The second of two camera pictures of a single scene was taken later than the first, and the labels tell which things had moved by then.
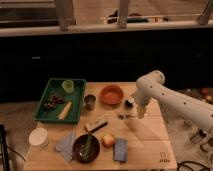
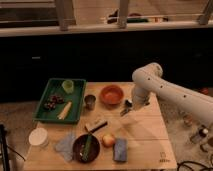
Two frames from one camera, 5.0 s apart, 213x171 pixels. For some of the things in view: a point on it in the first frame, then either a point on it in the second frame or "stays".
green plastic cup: x=68 y=86 stays
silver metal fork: x=125 y=116 → x=124 y=111
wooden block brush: x=91 y=127 stays
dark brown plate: x=79 y=148 stays
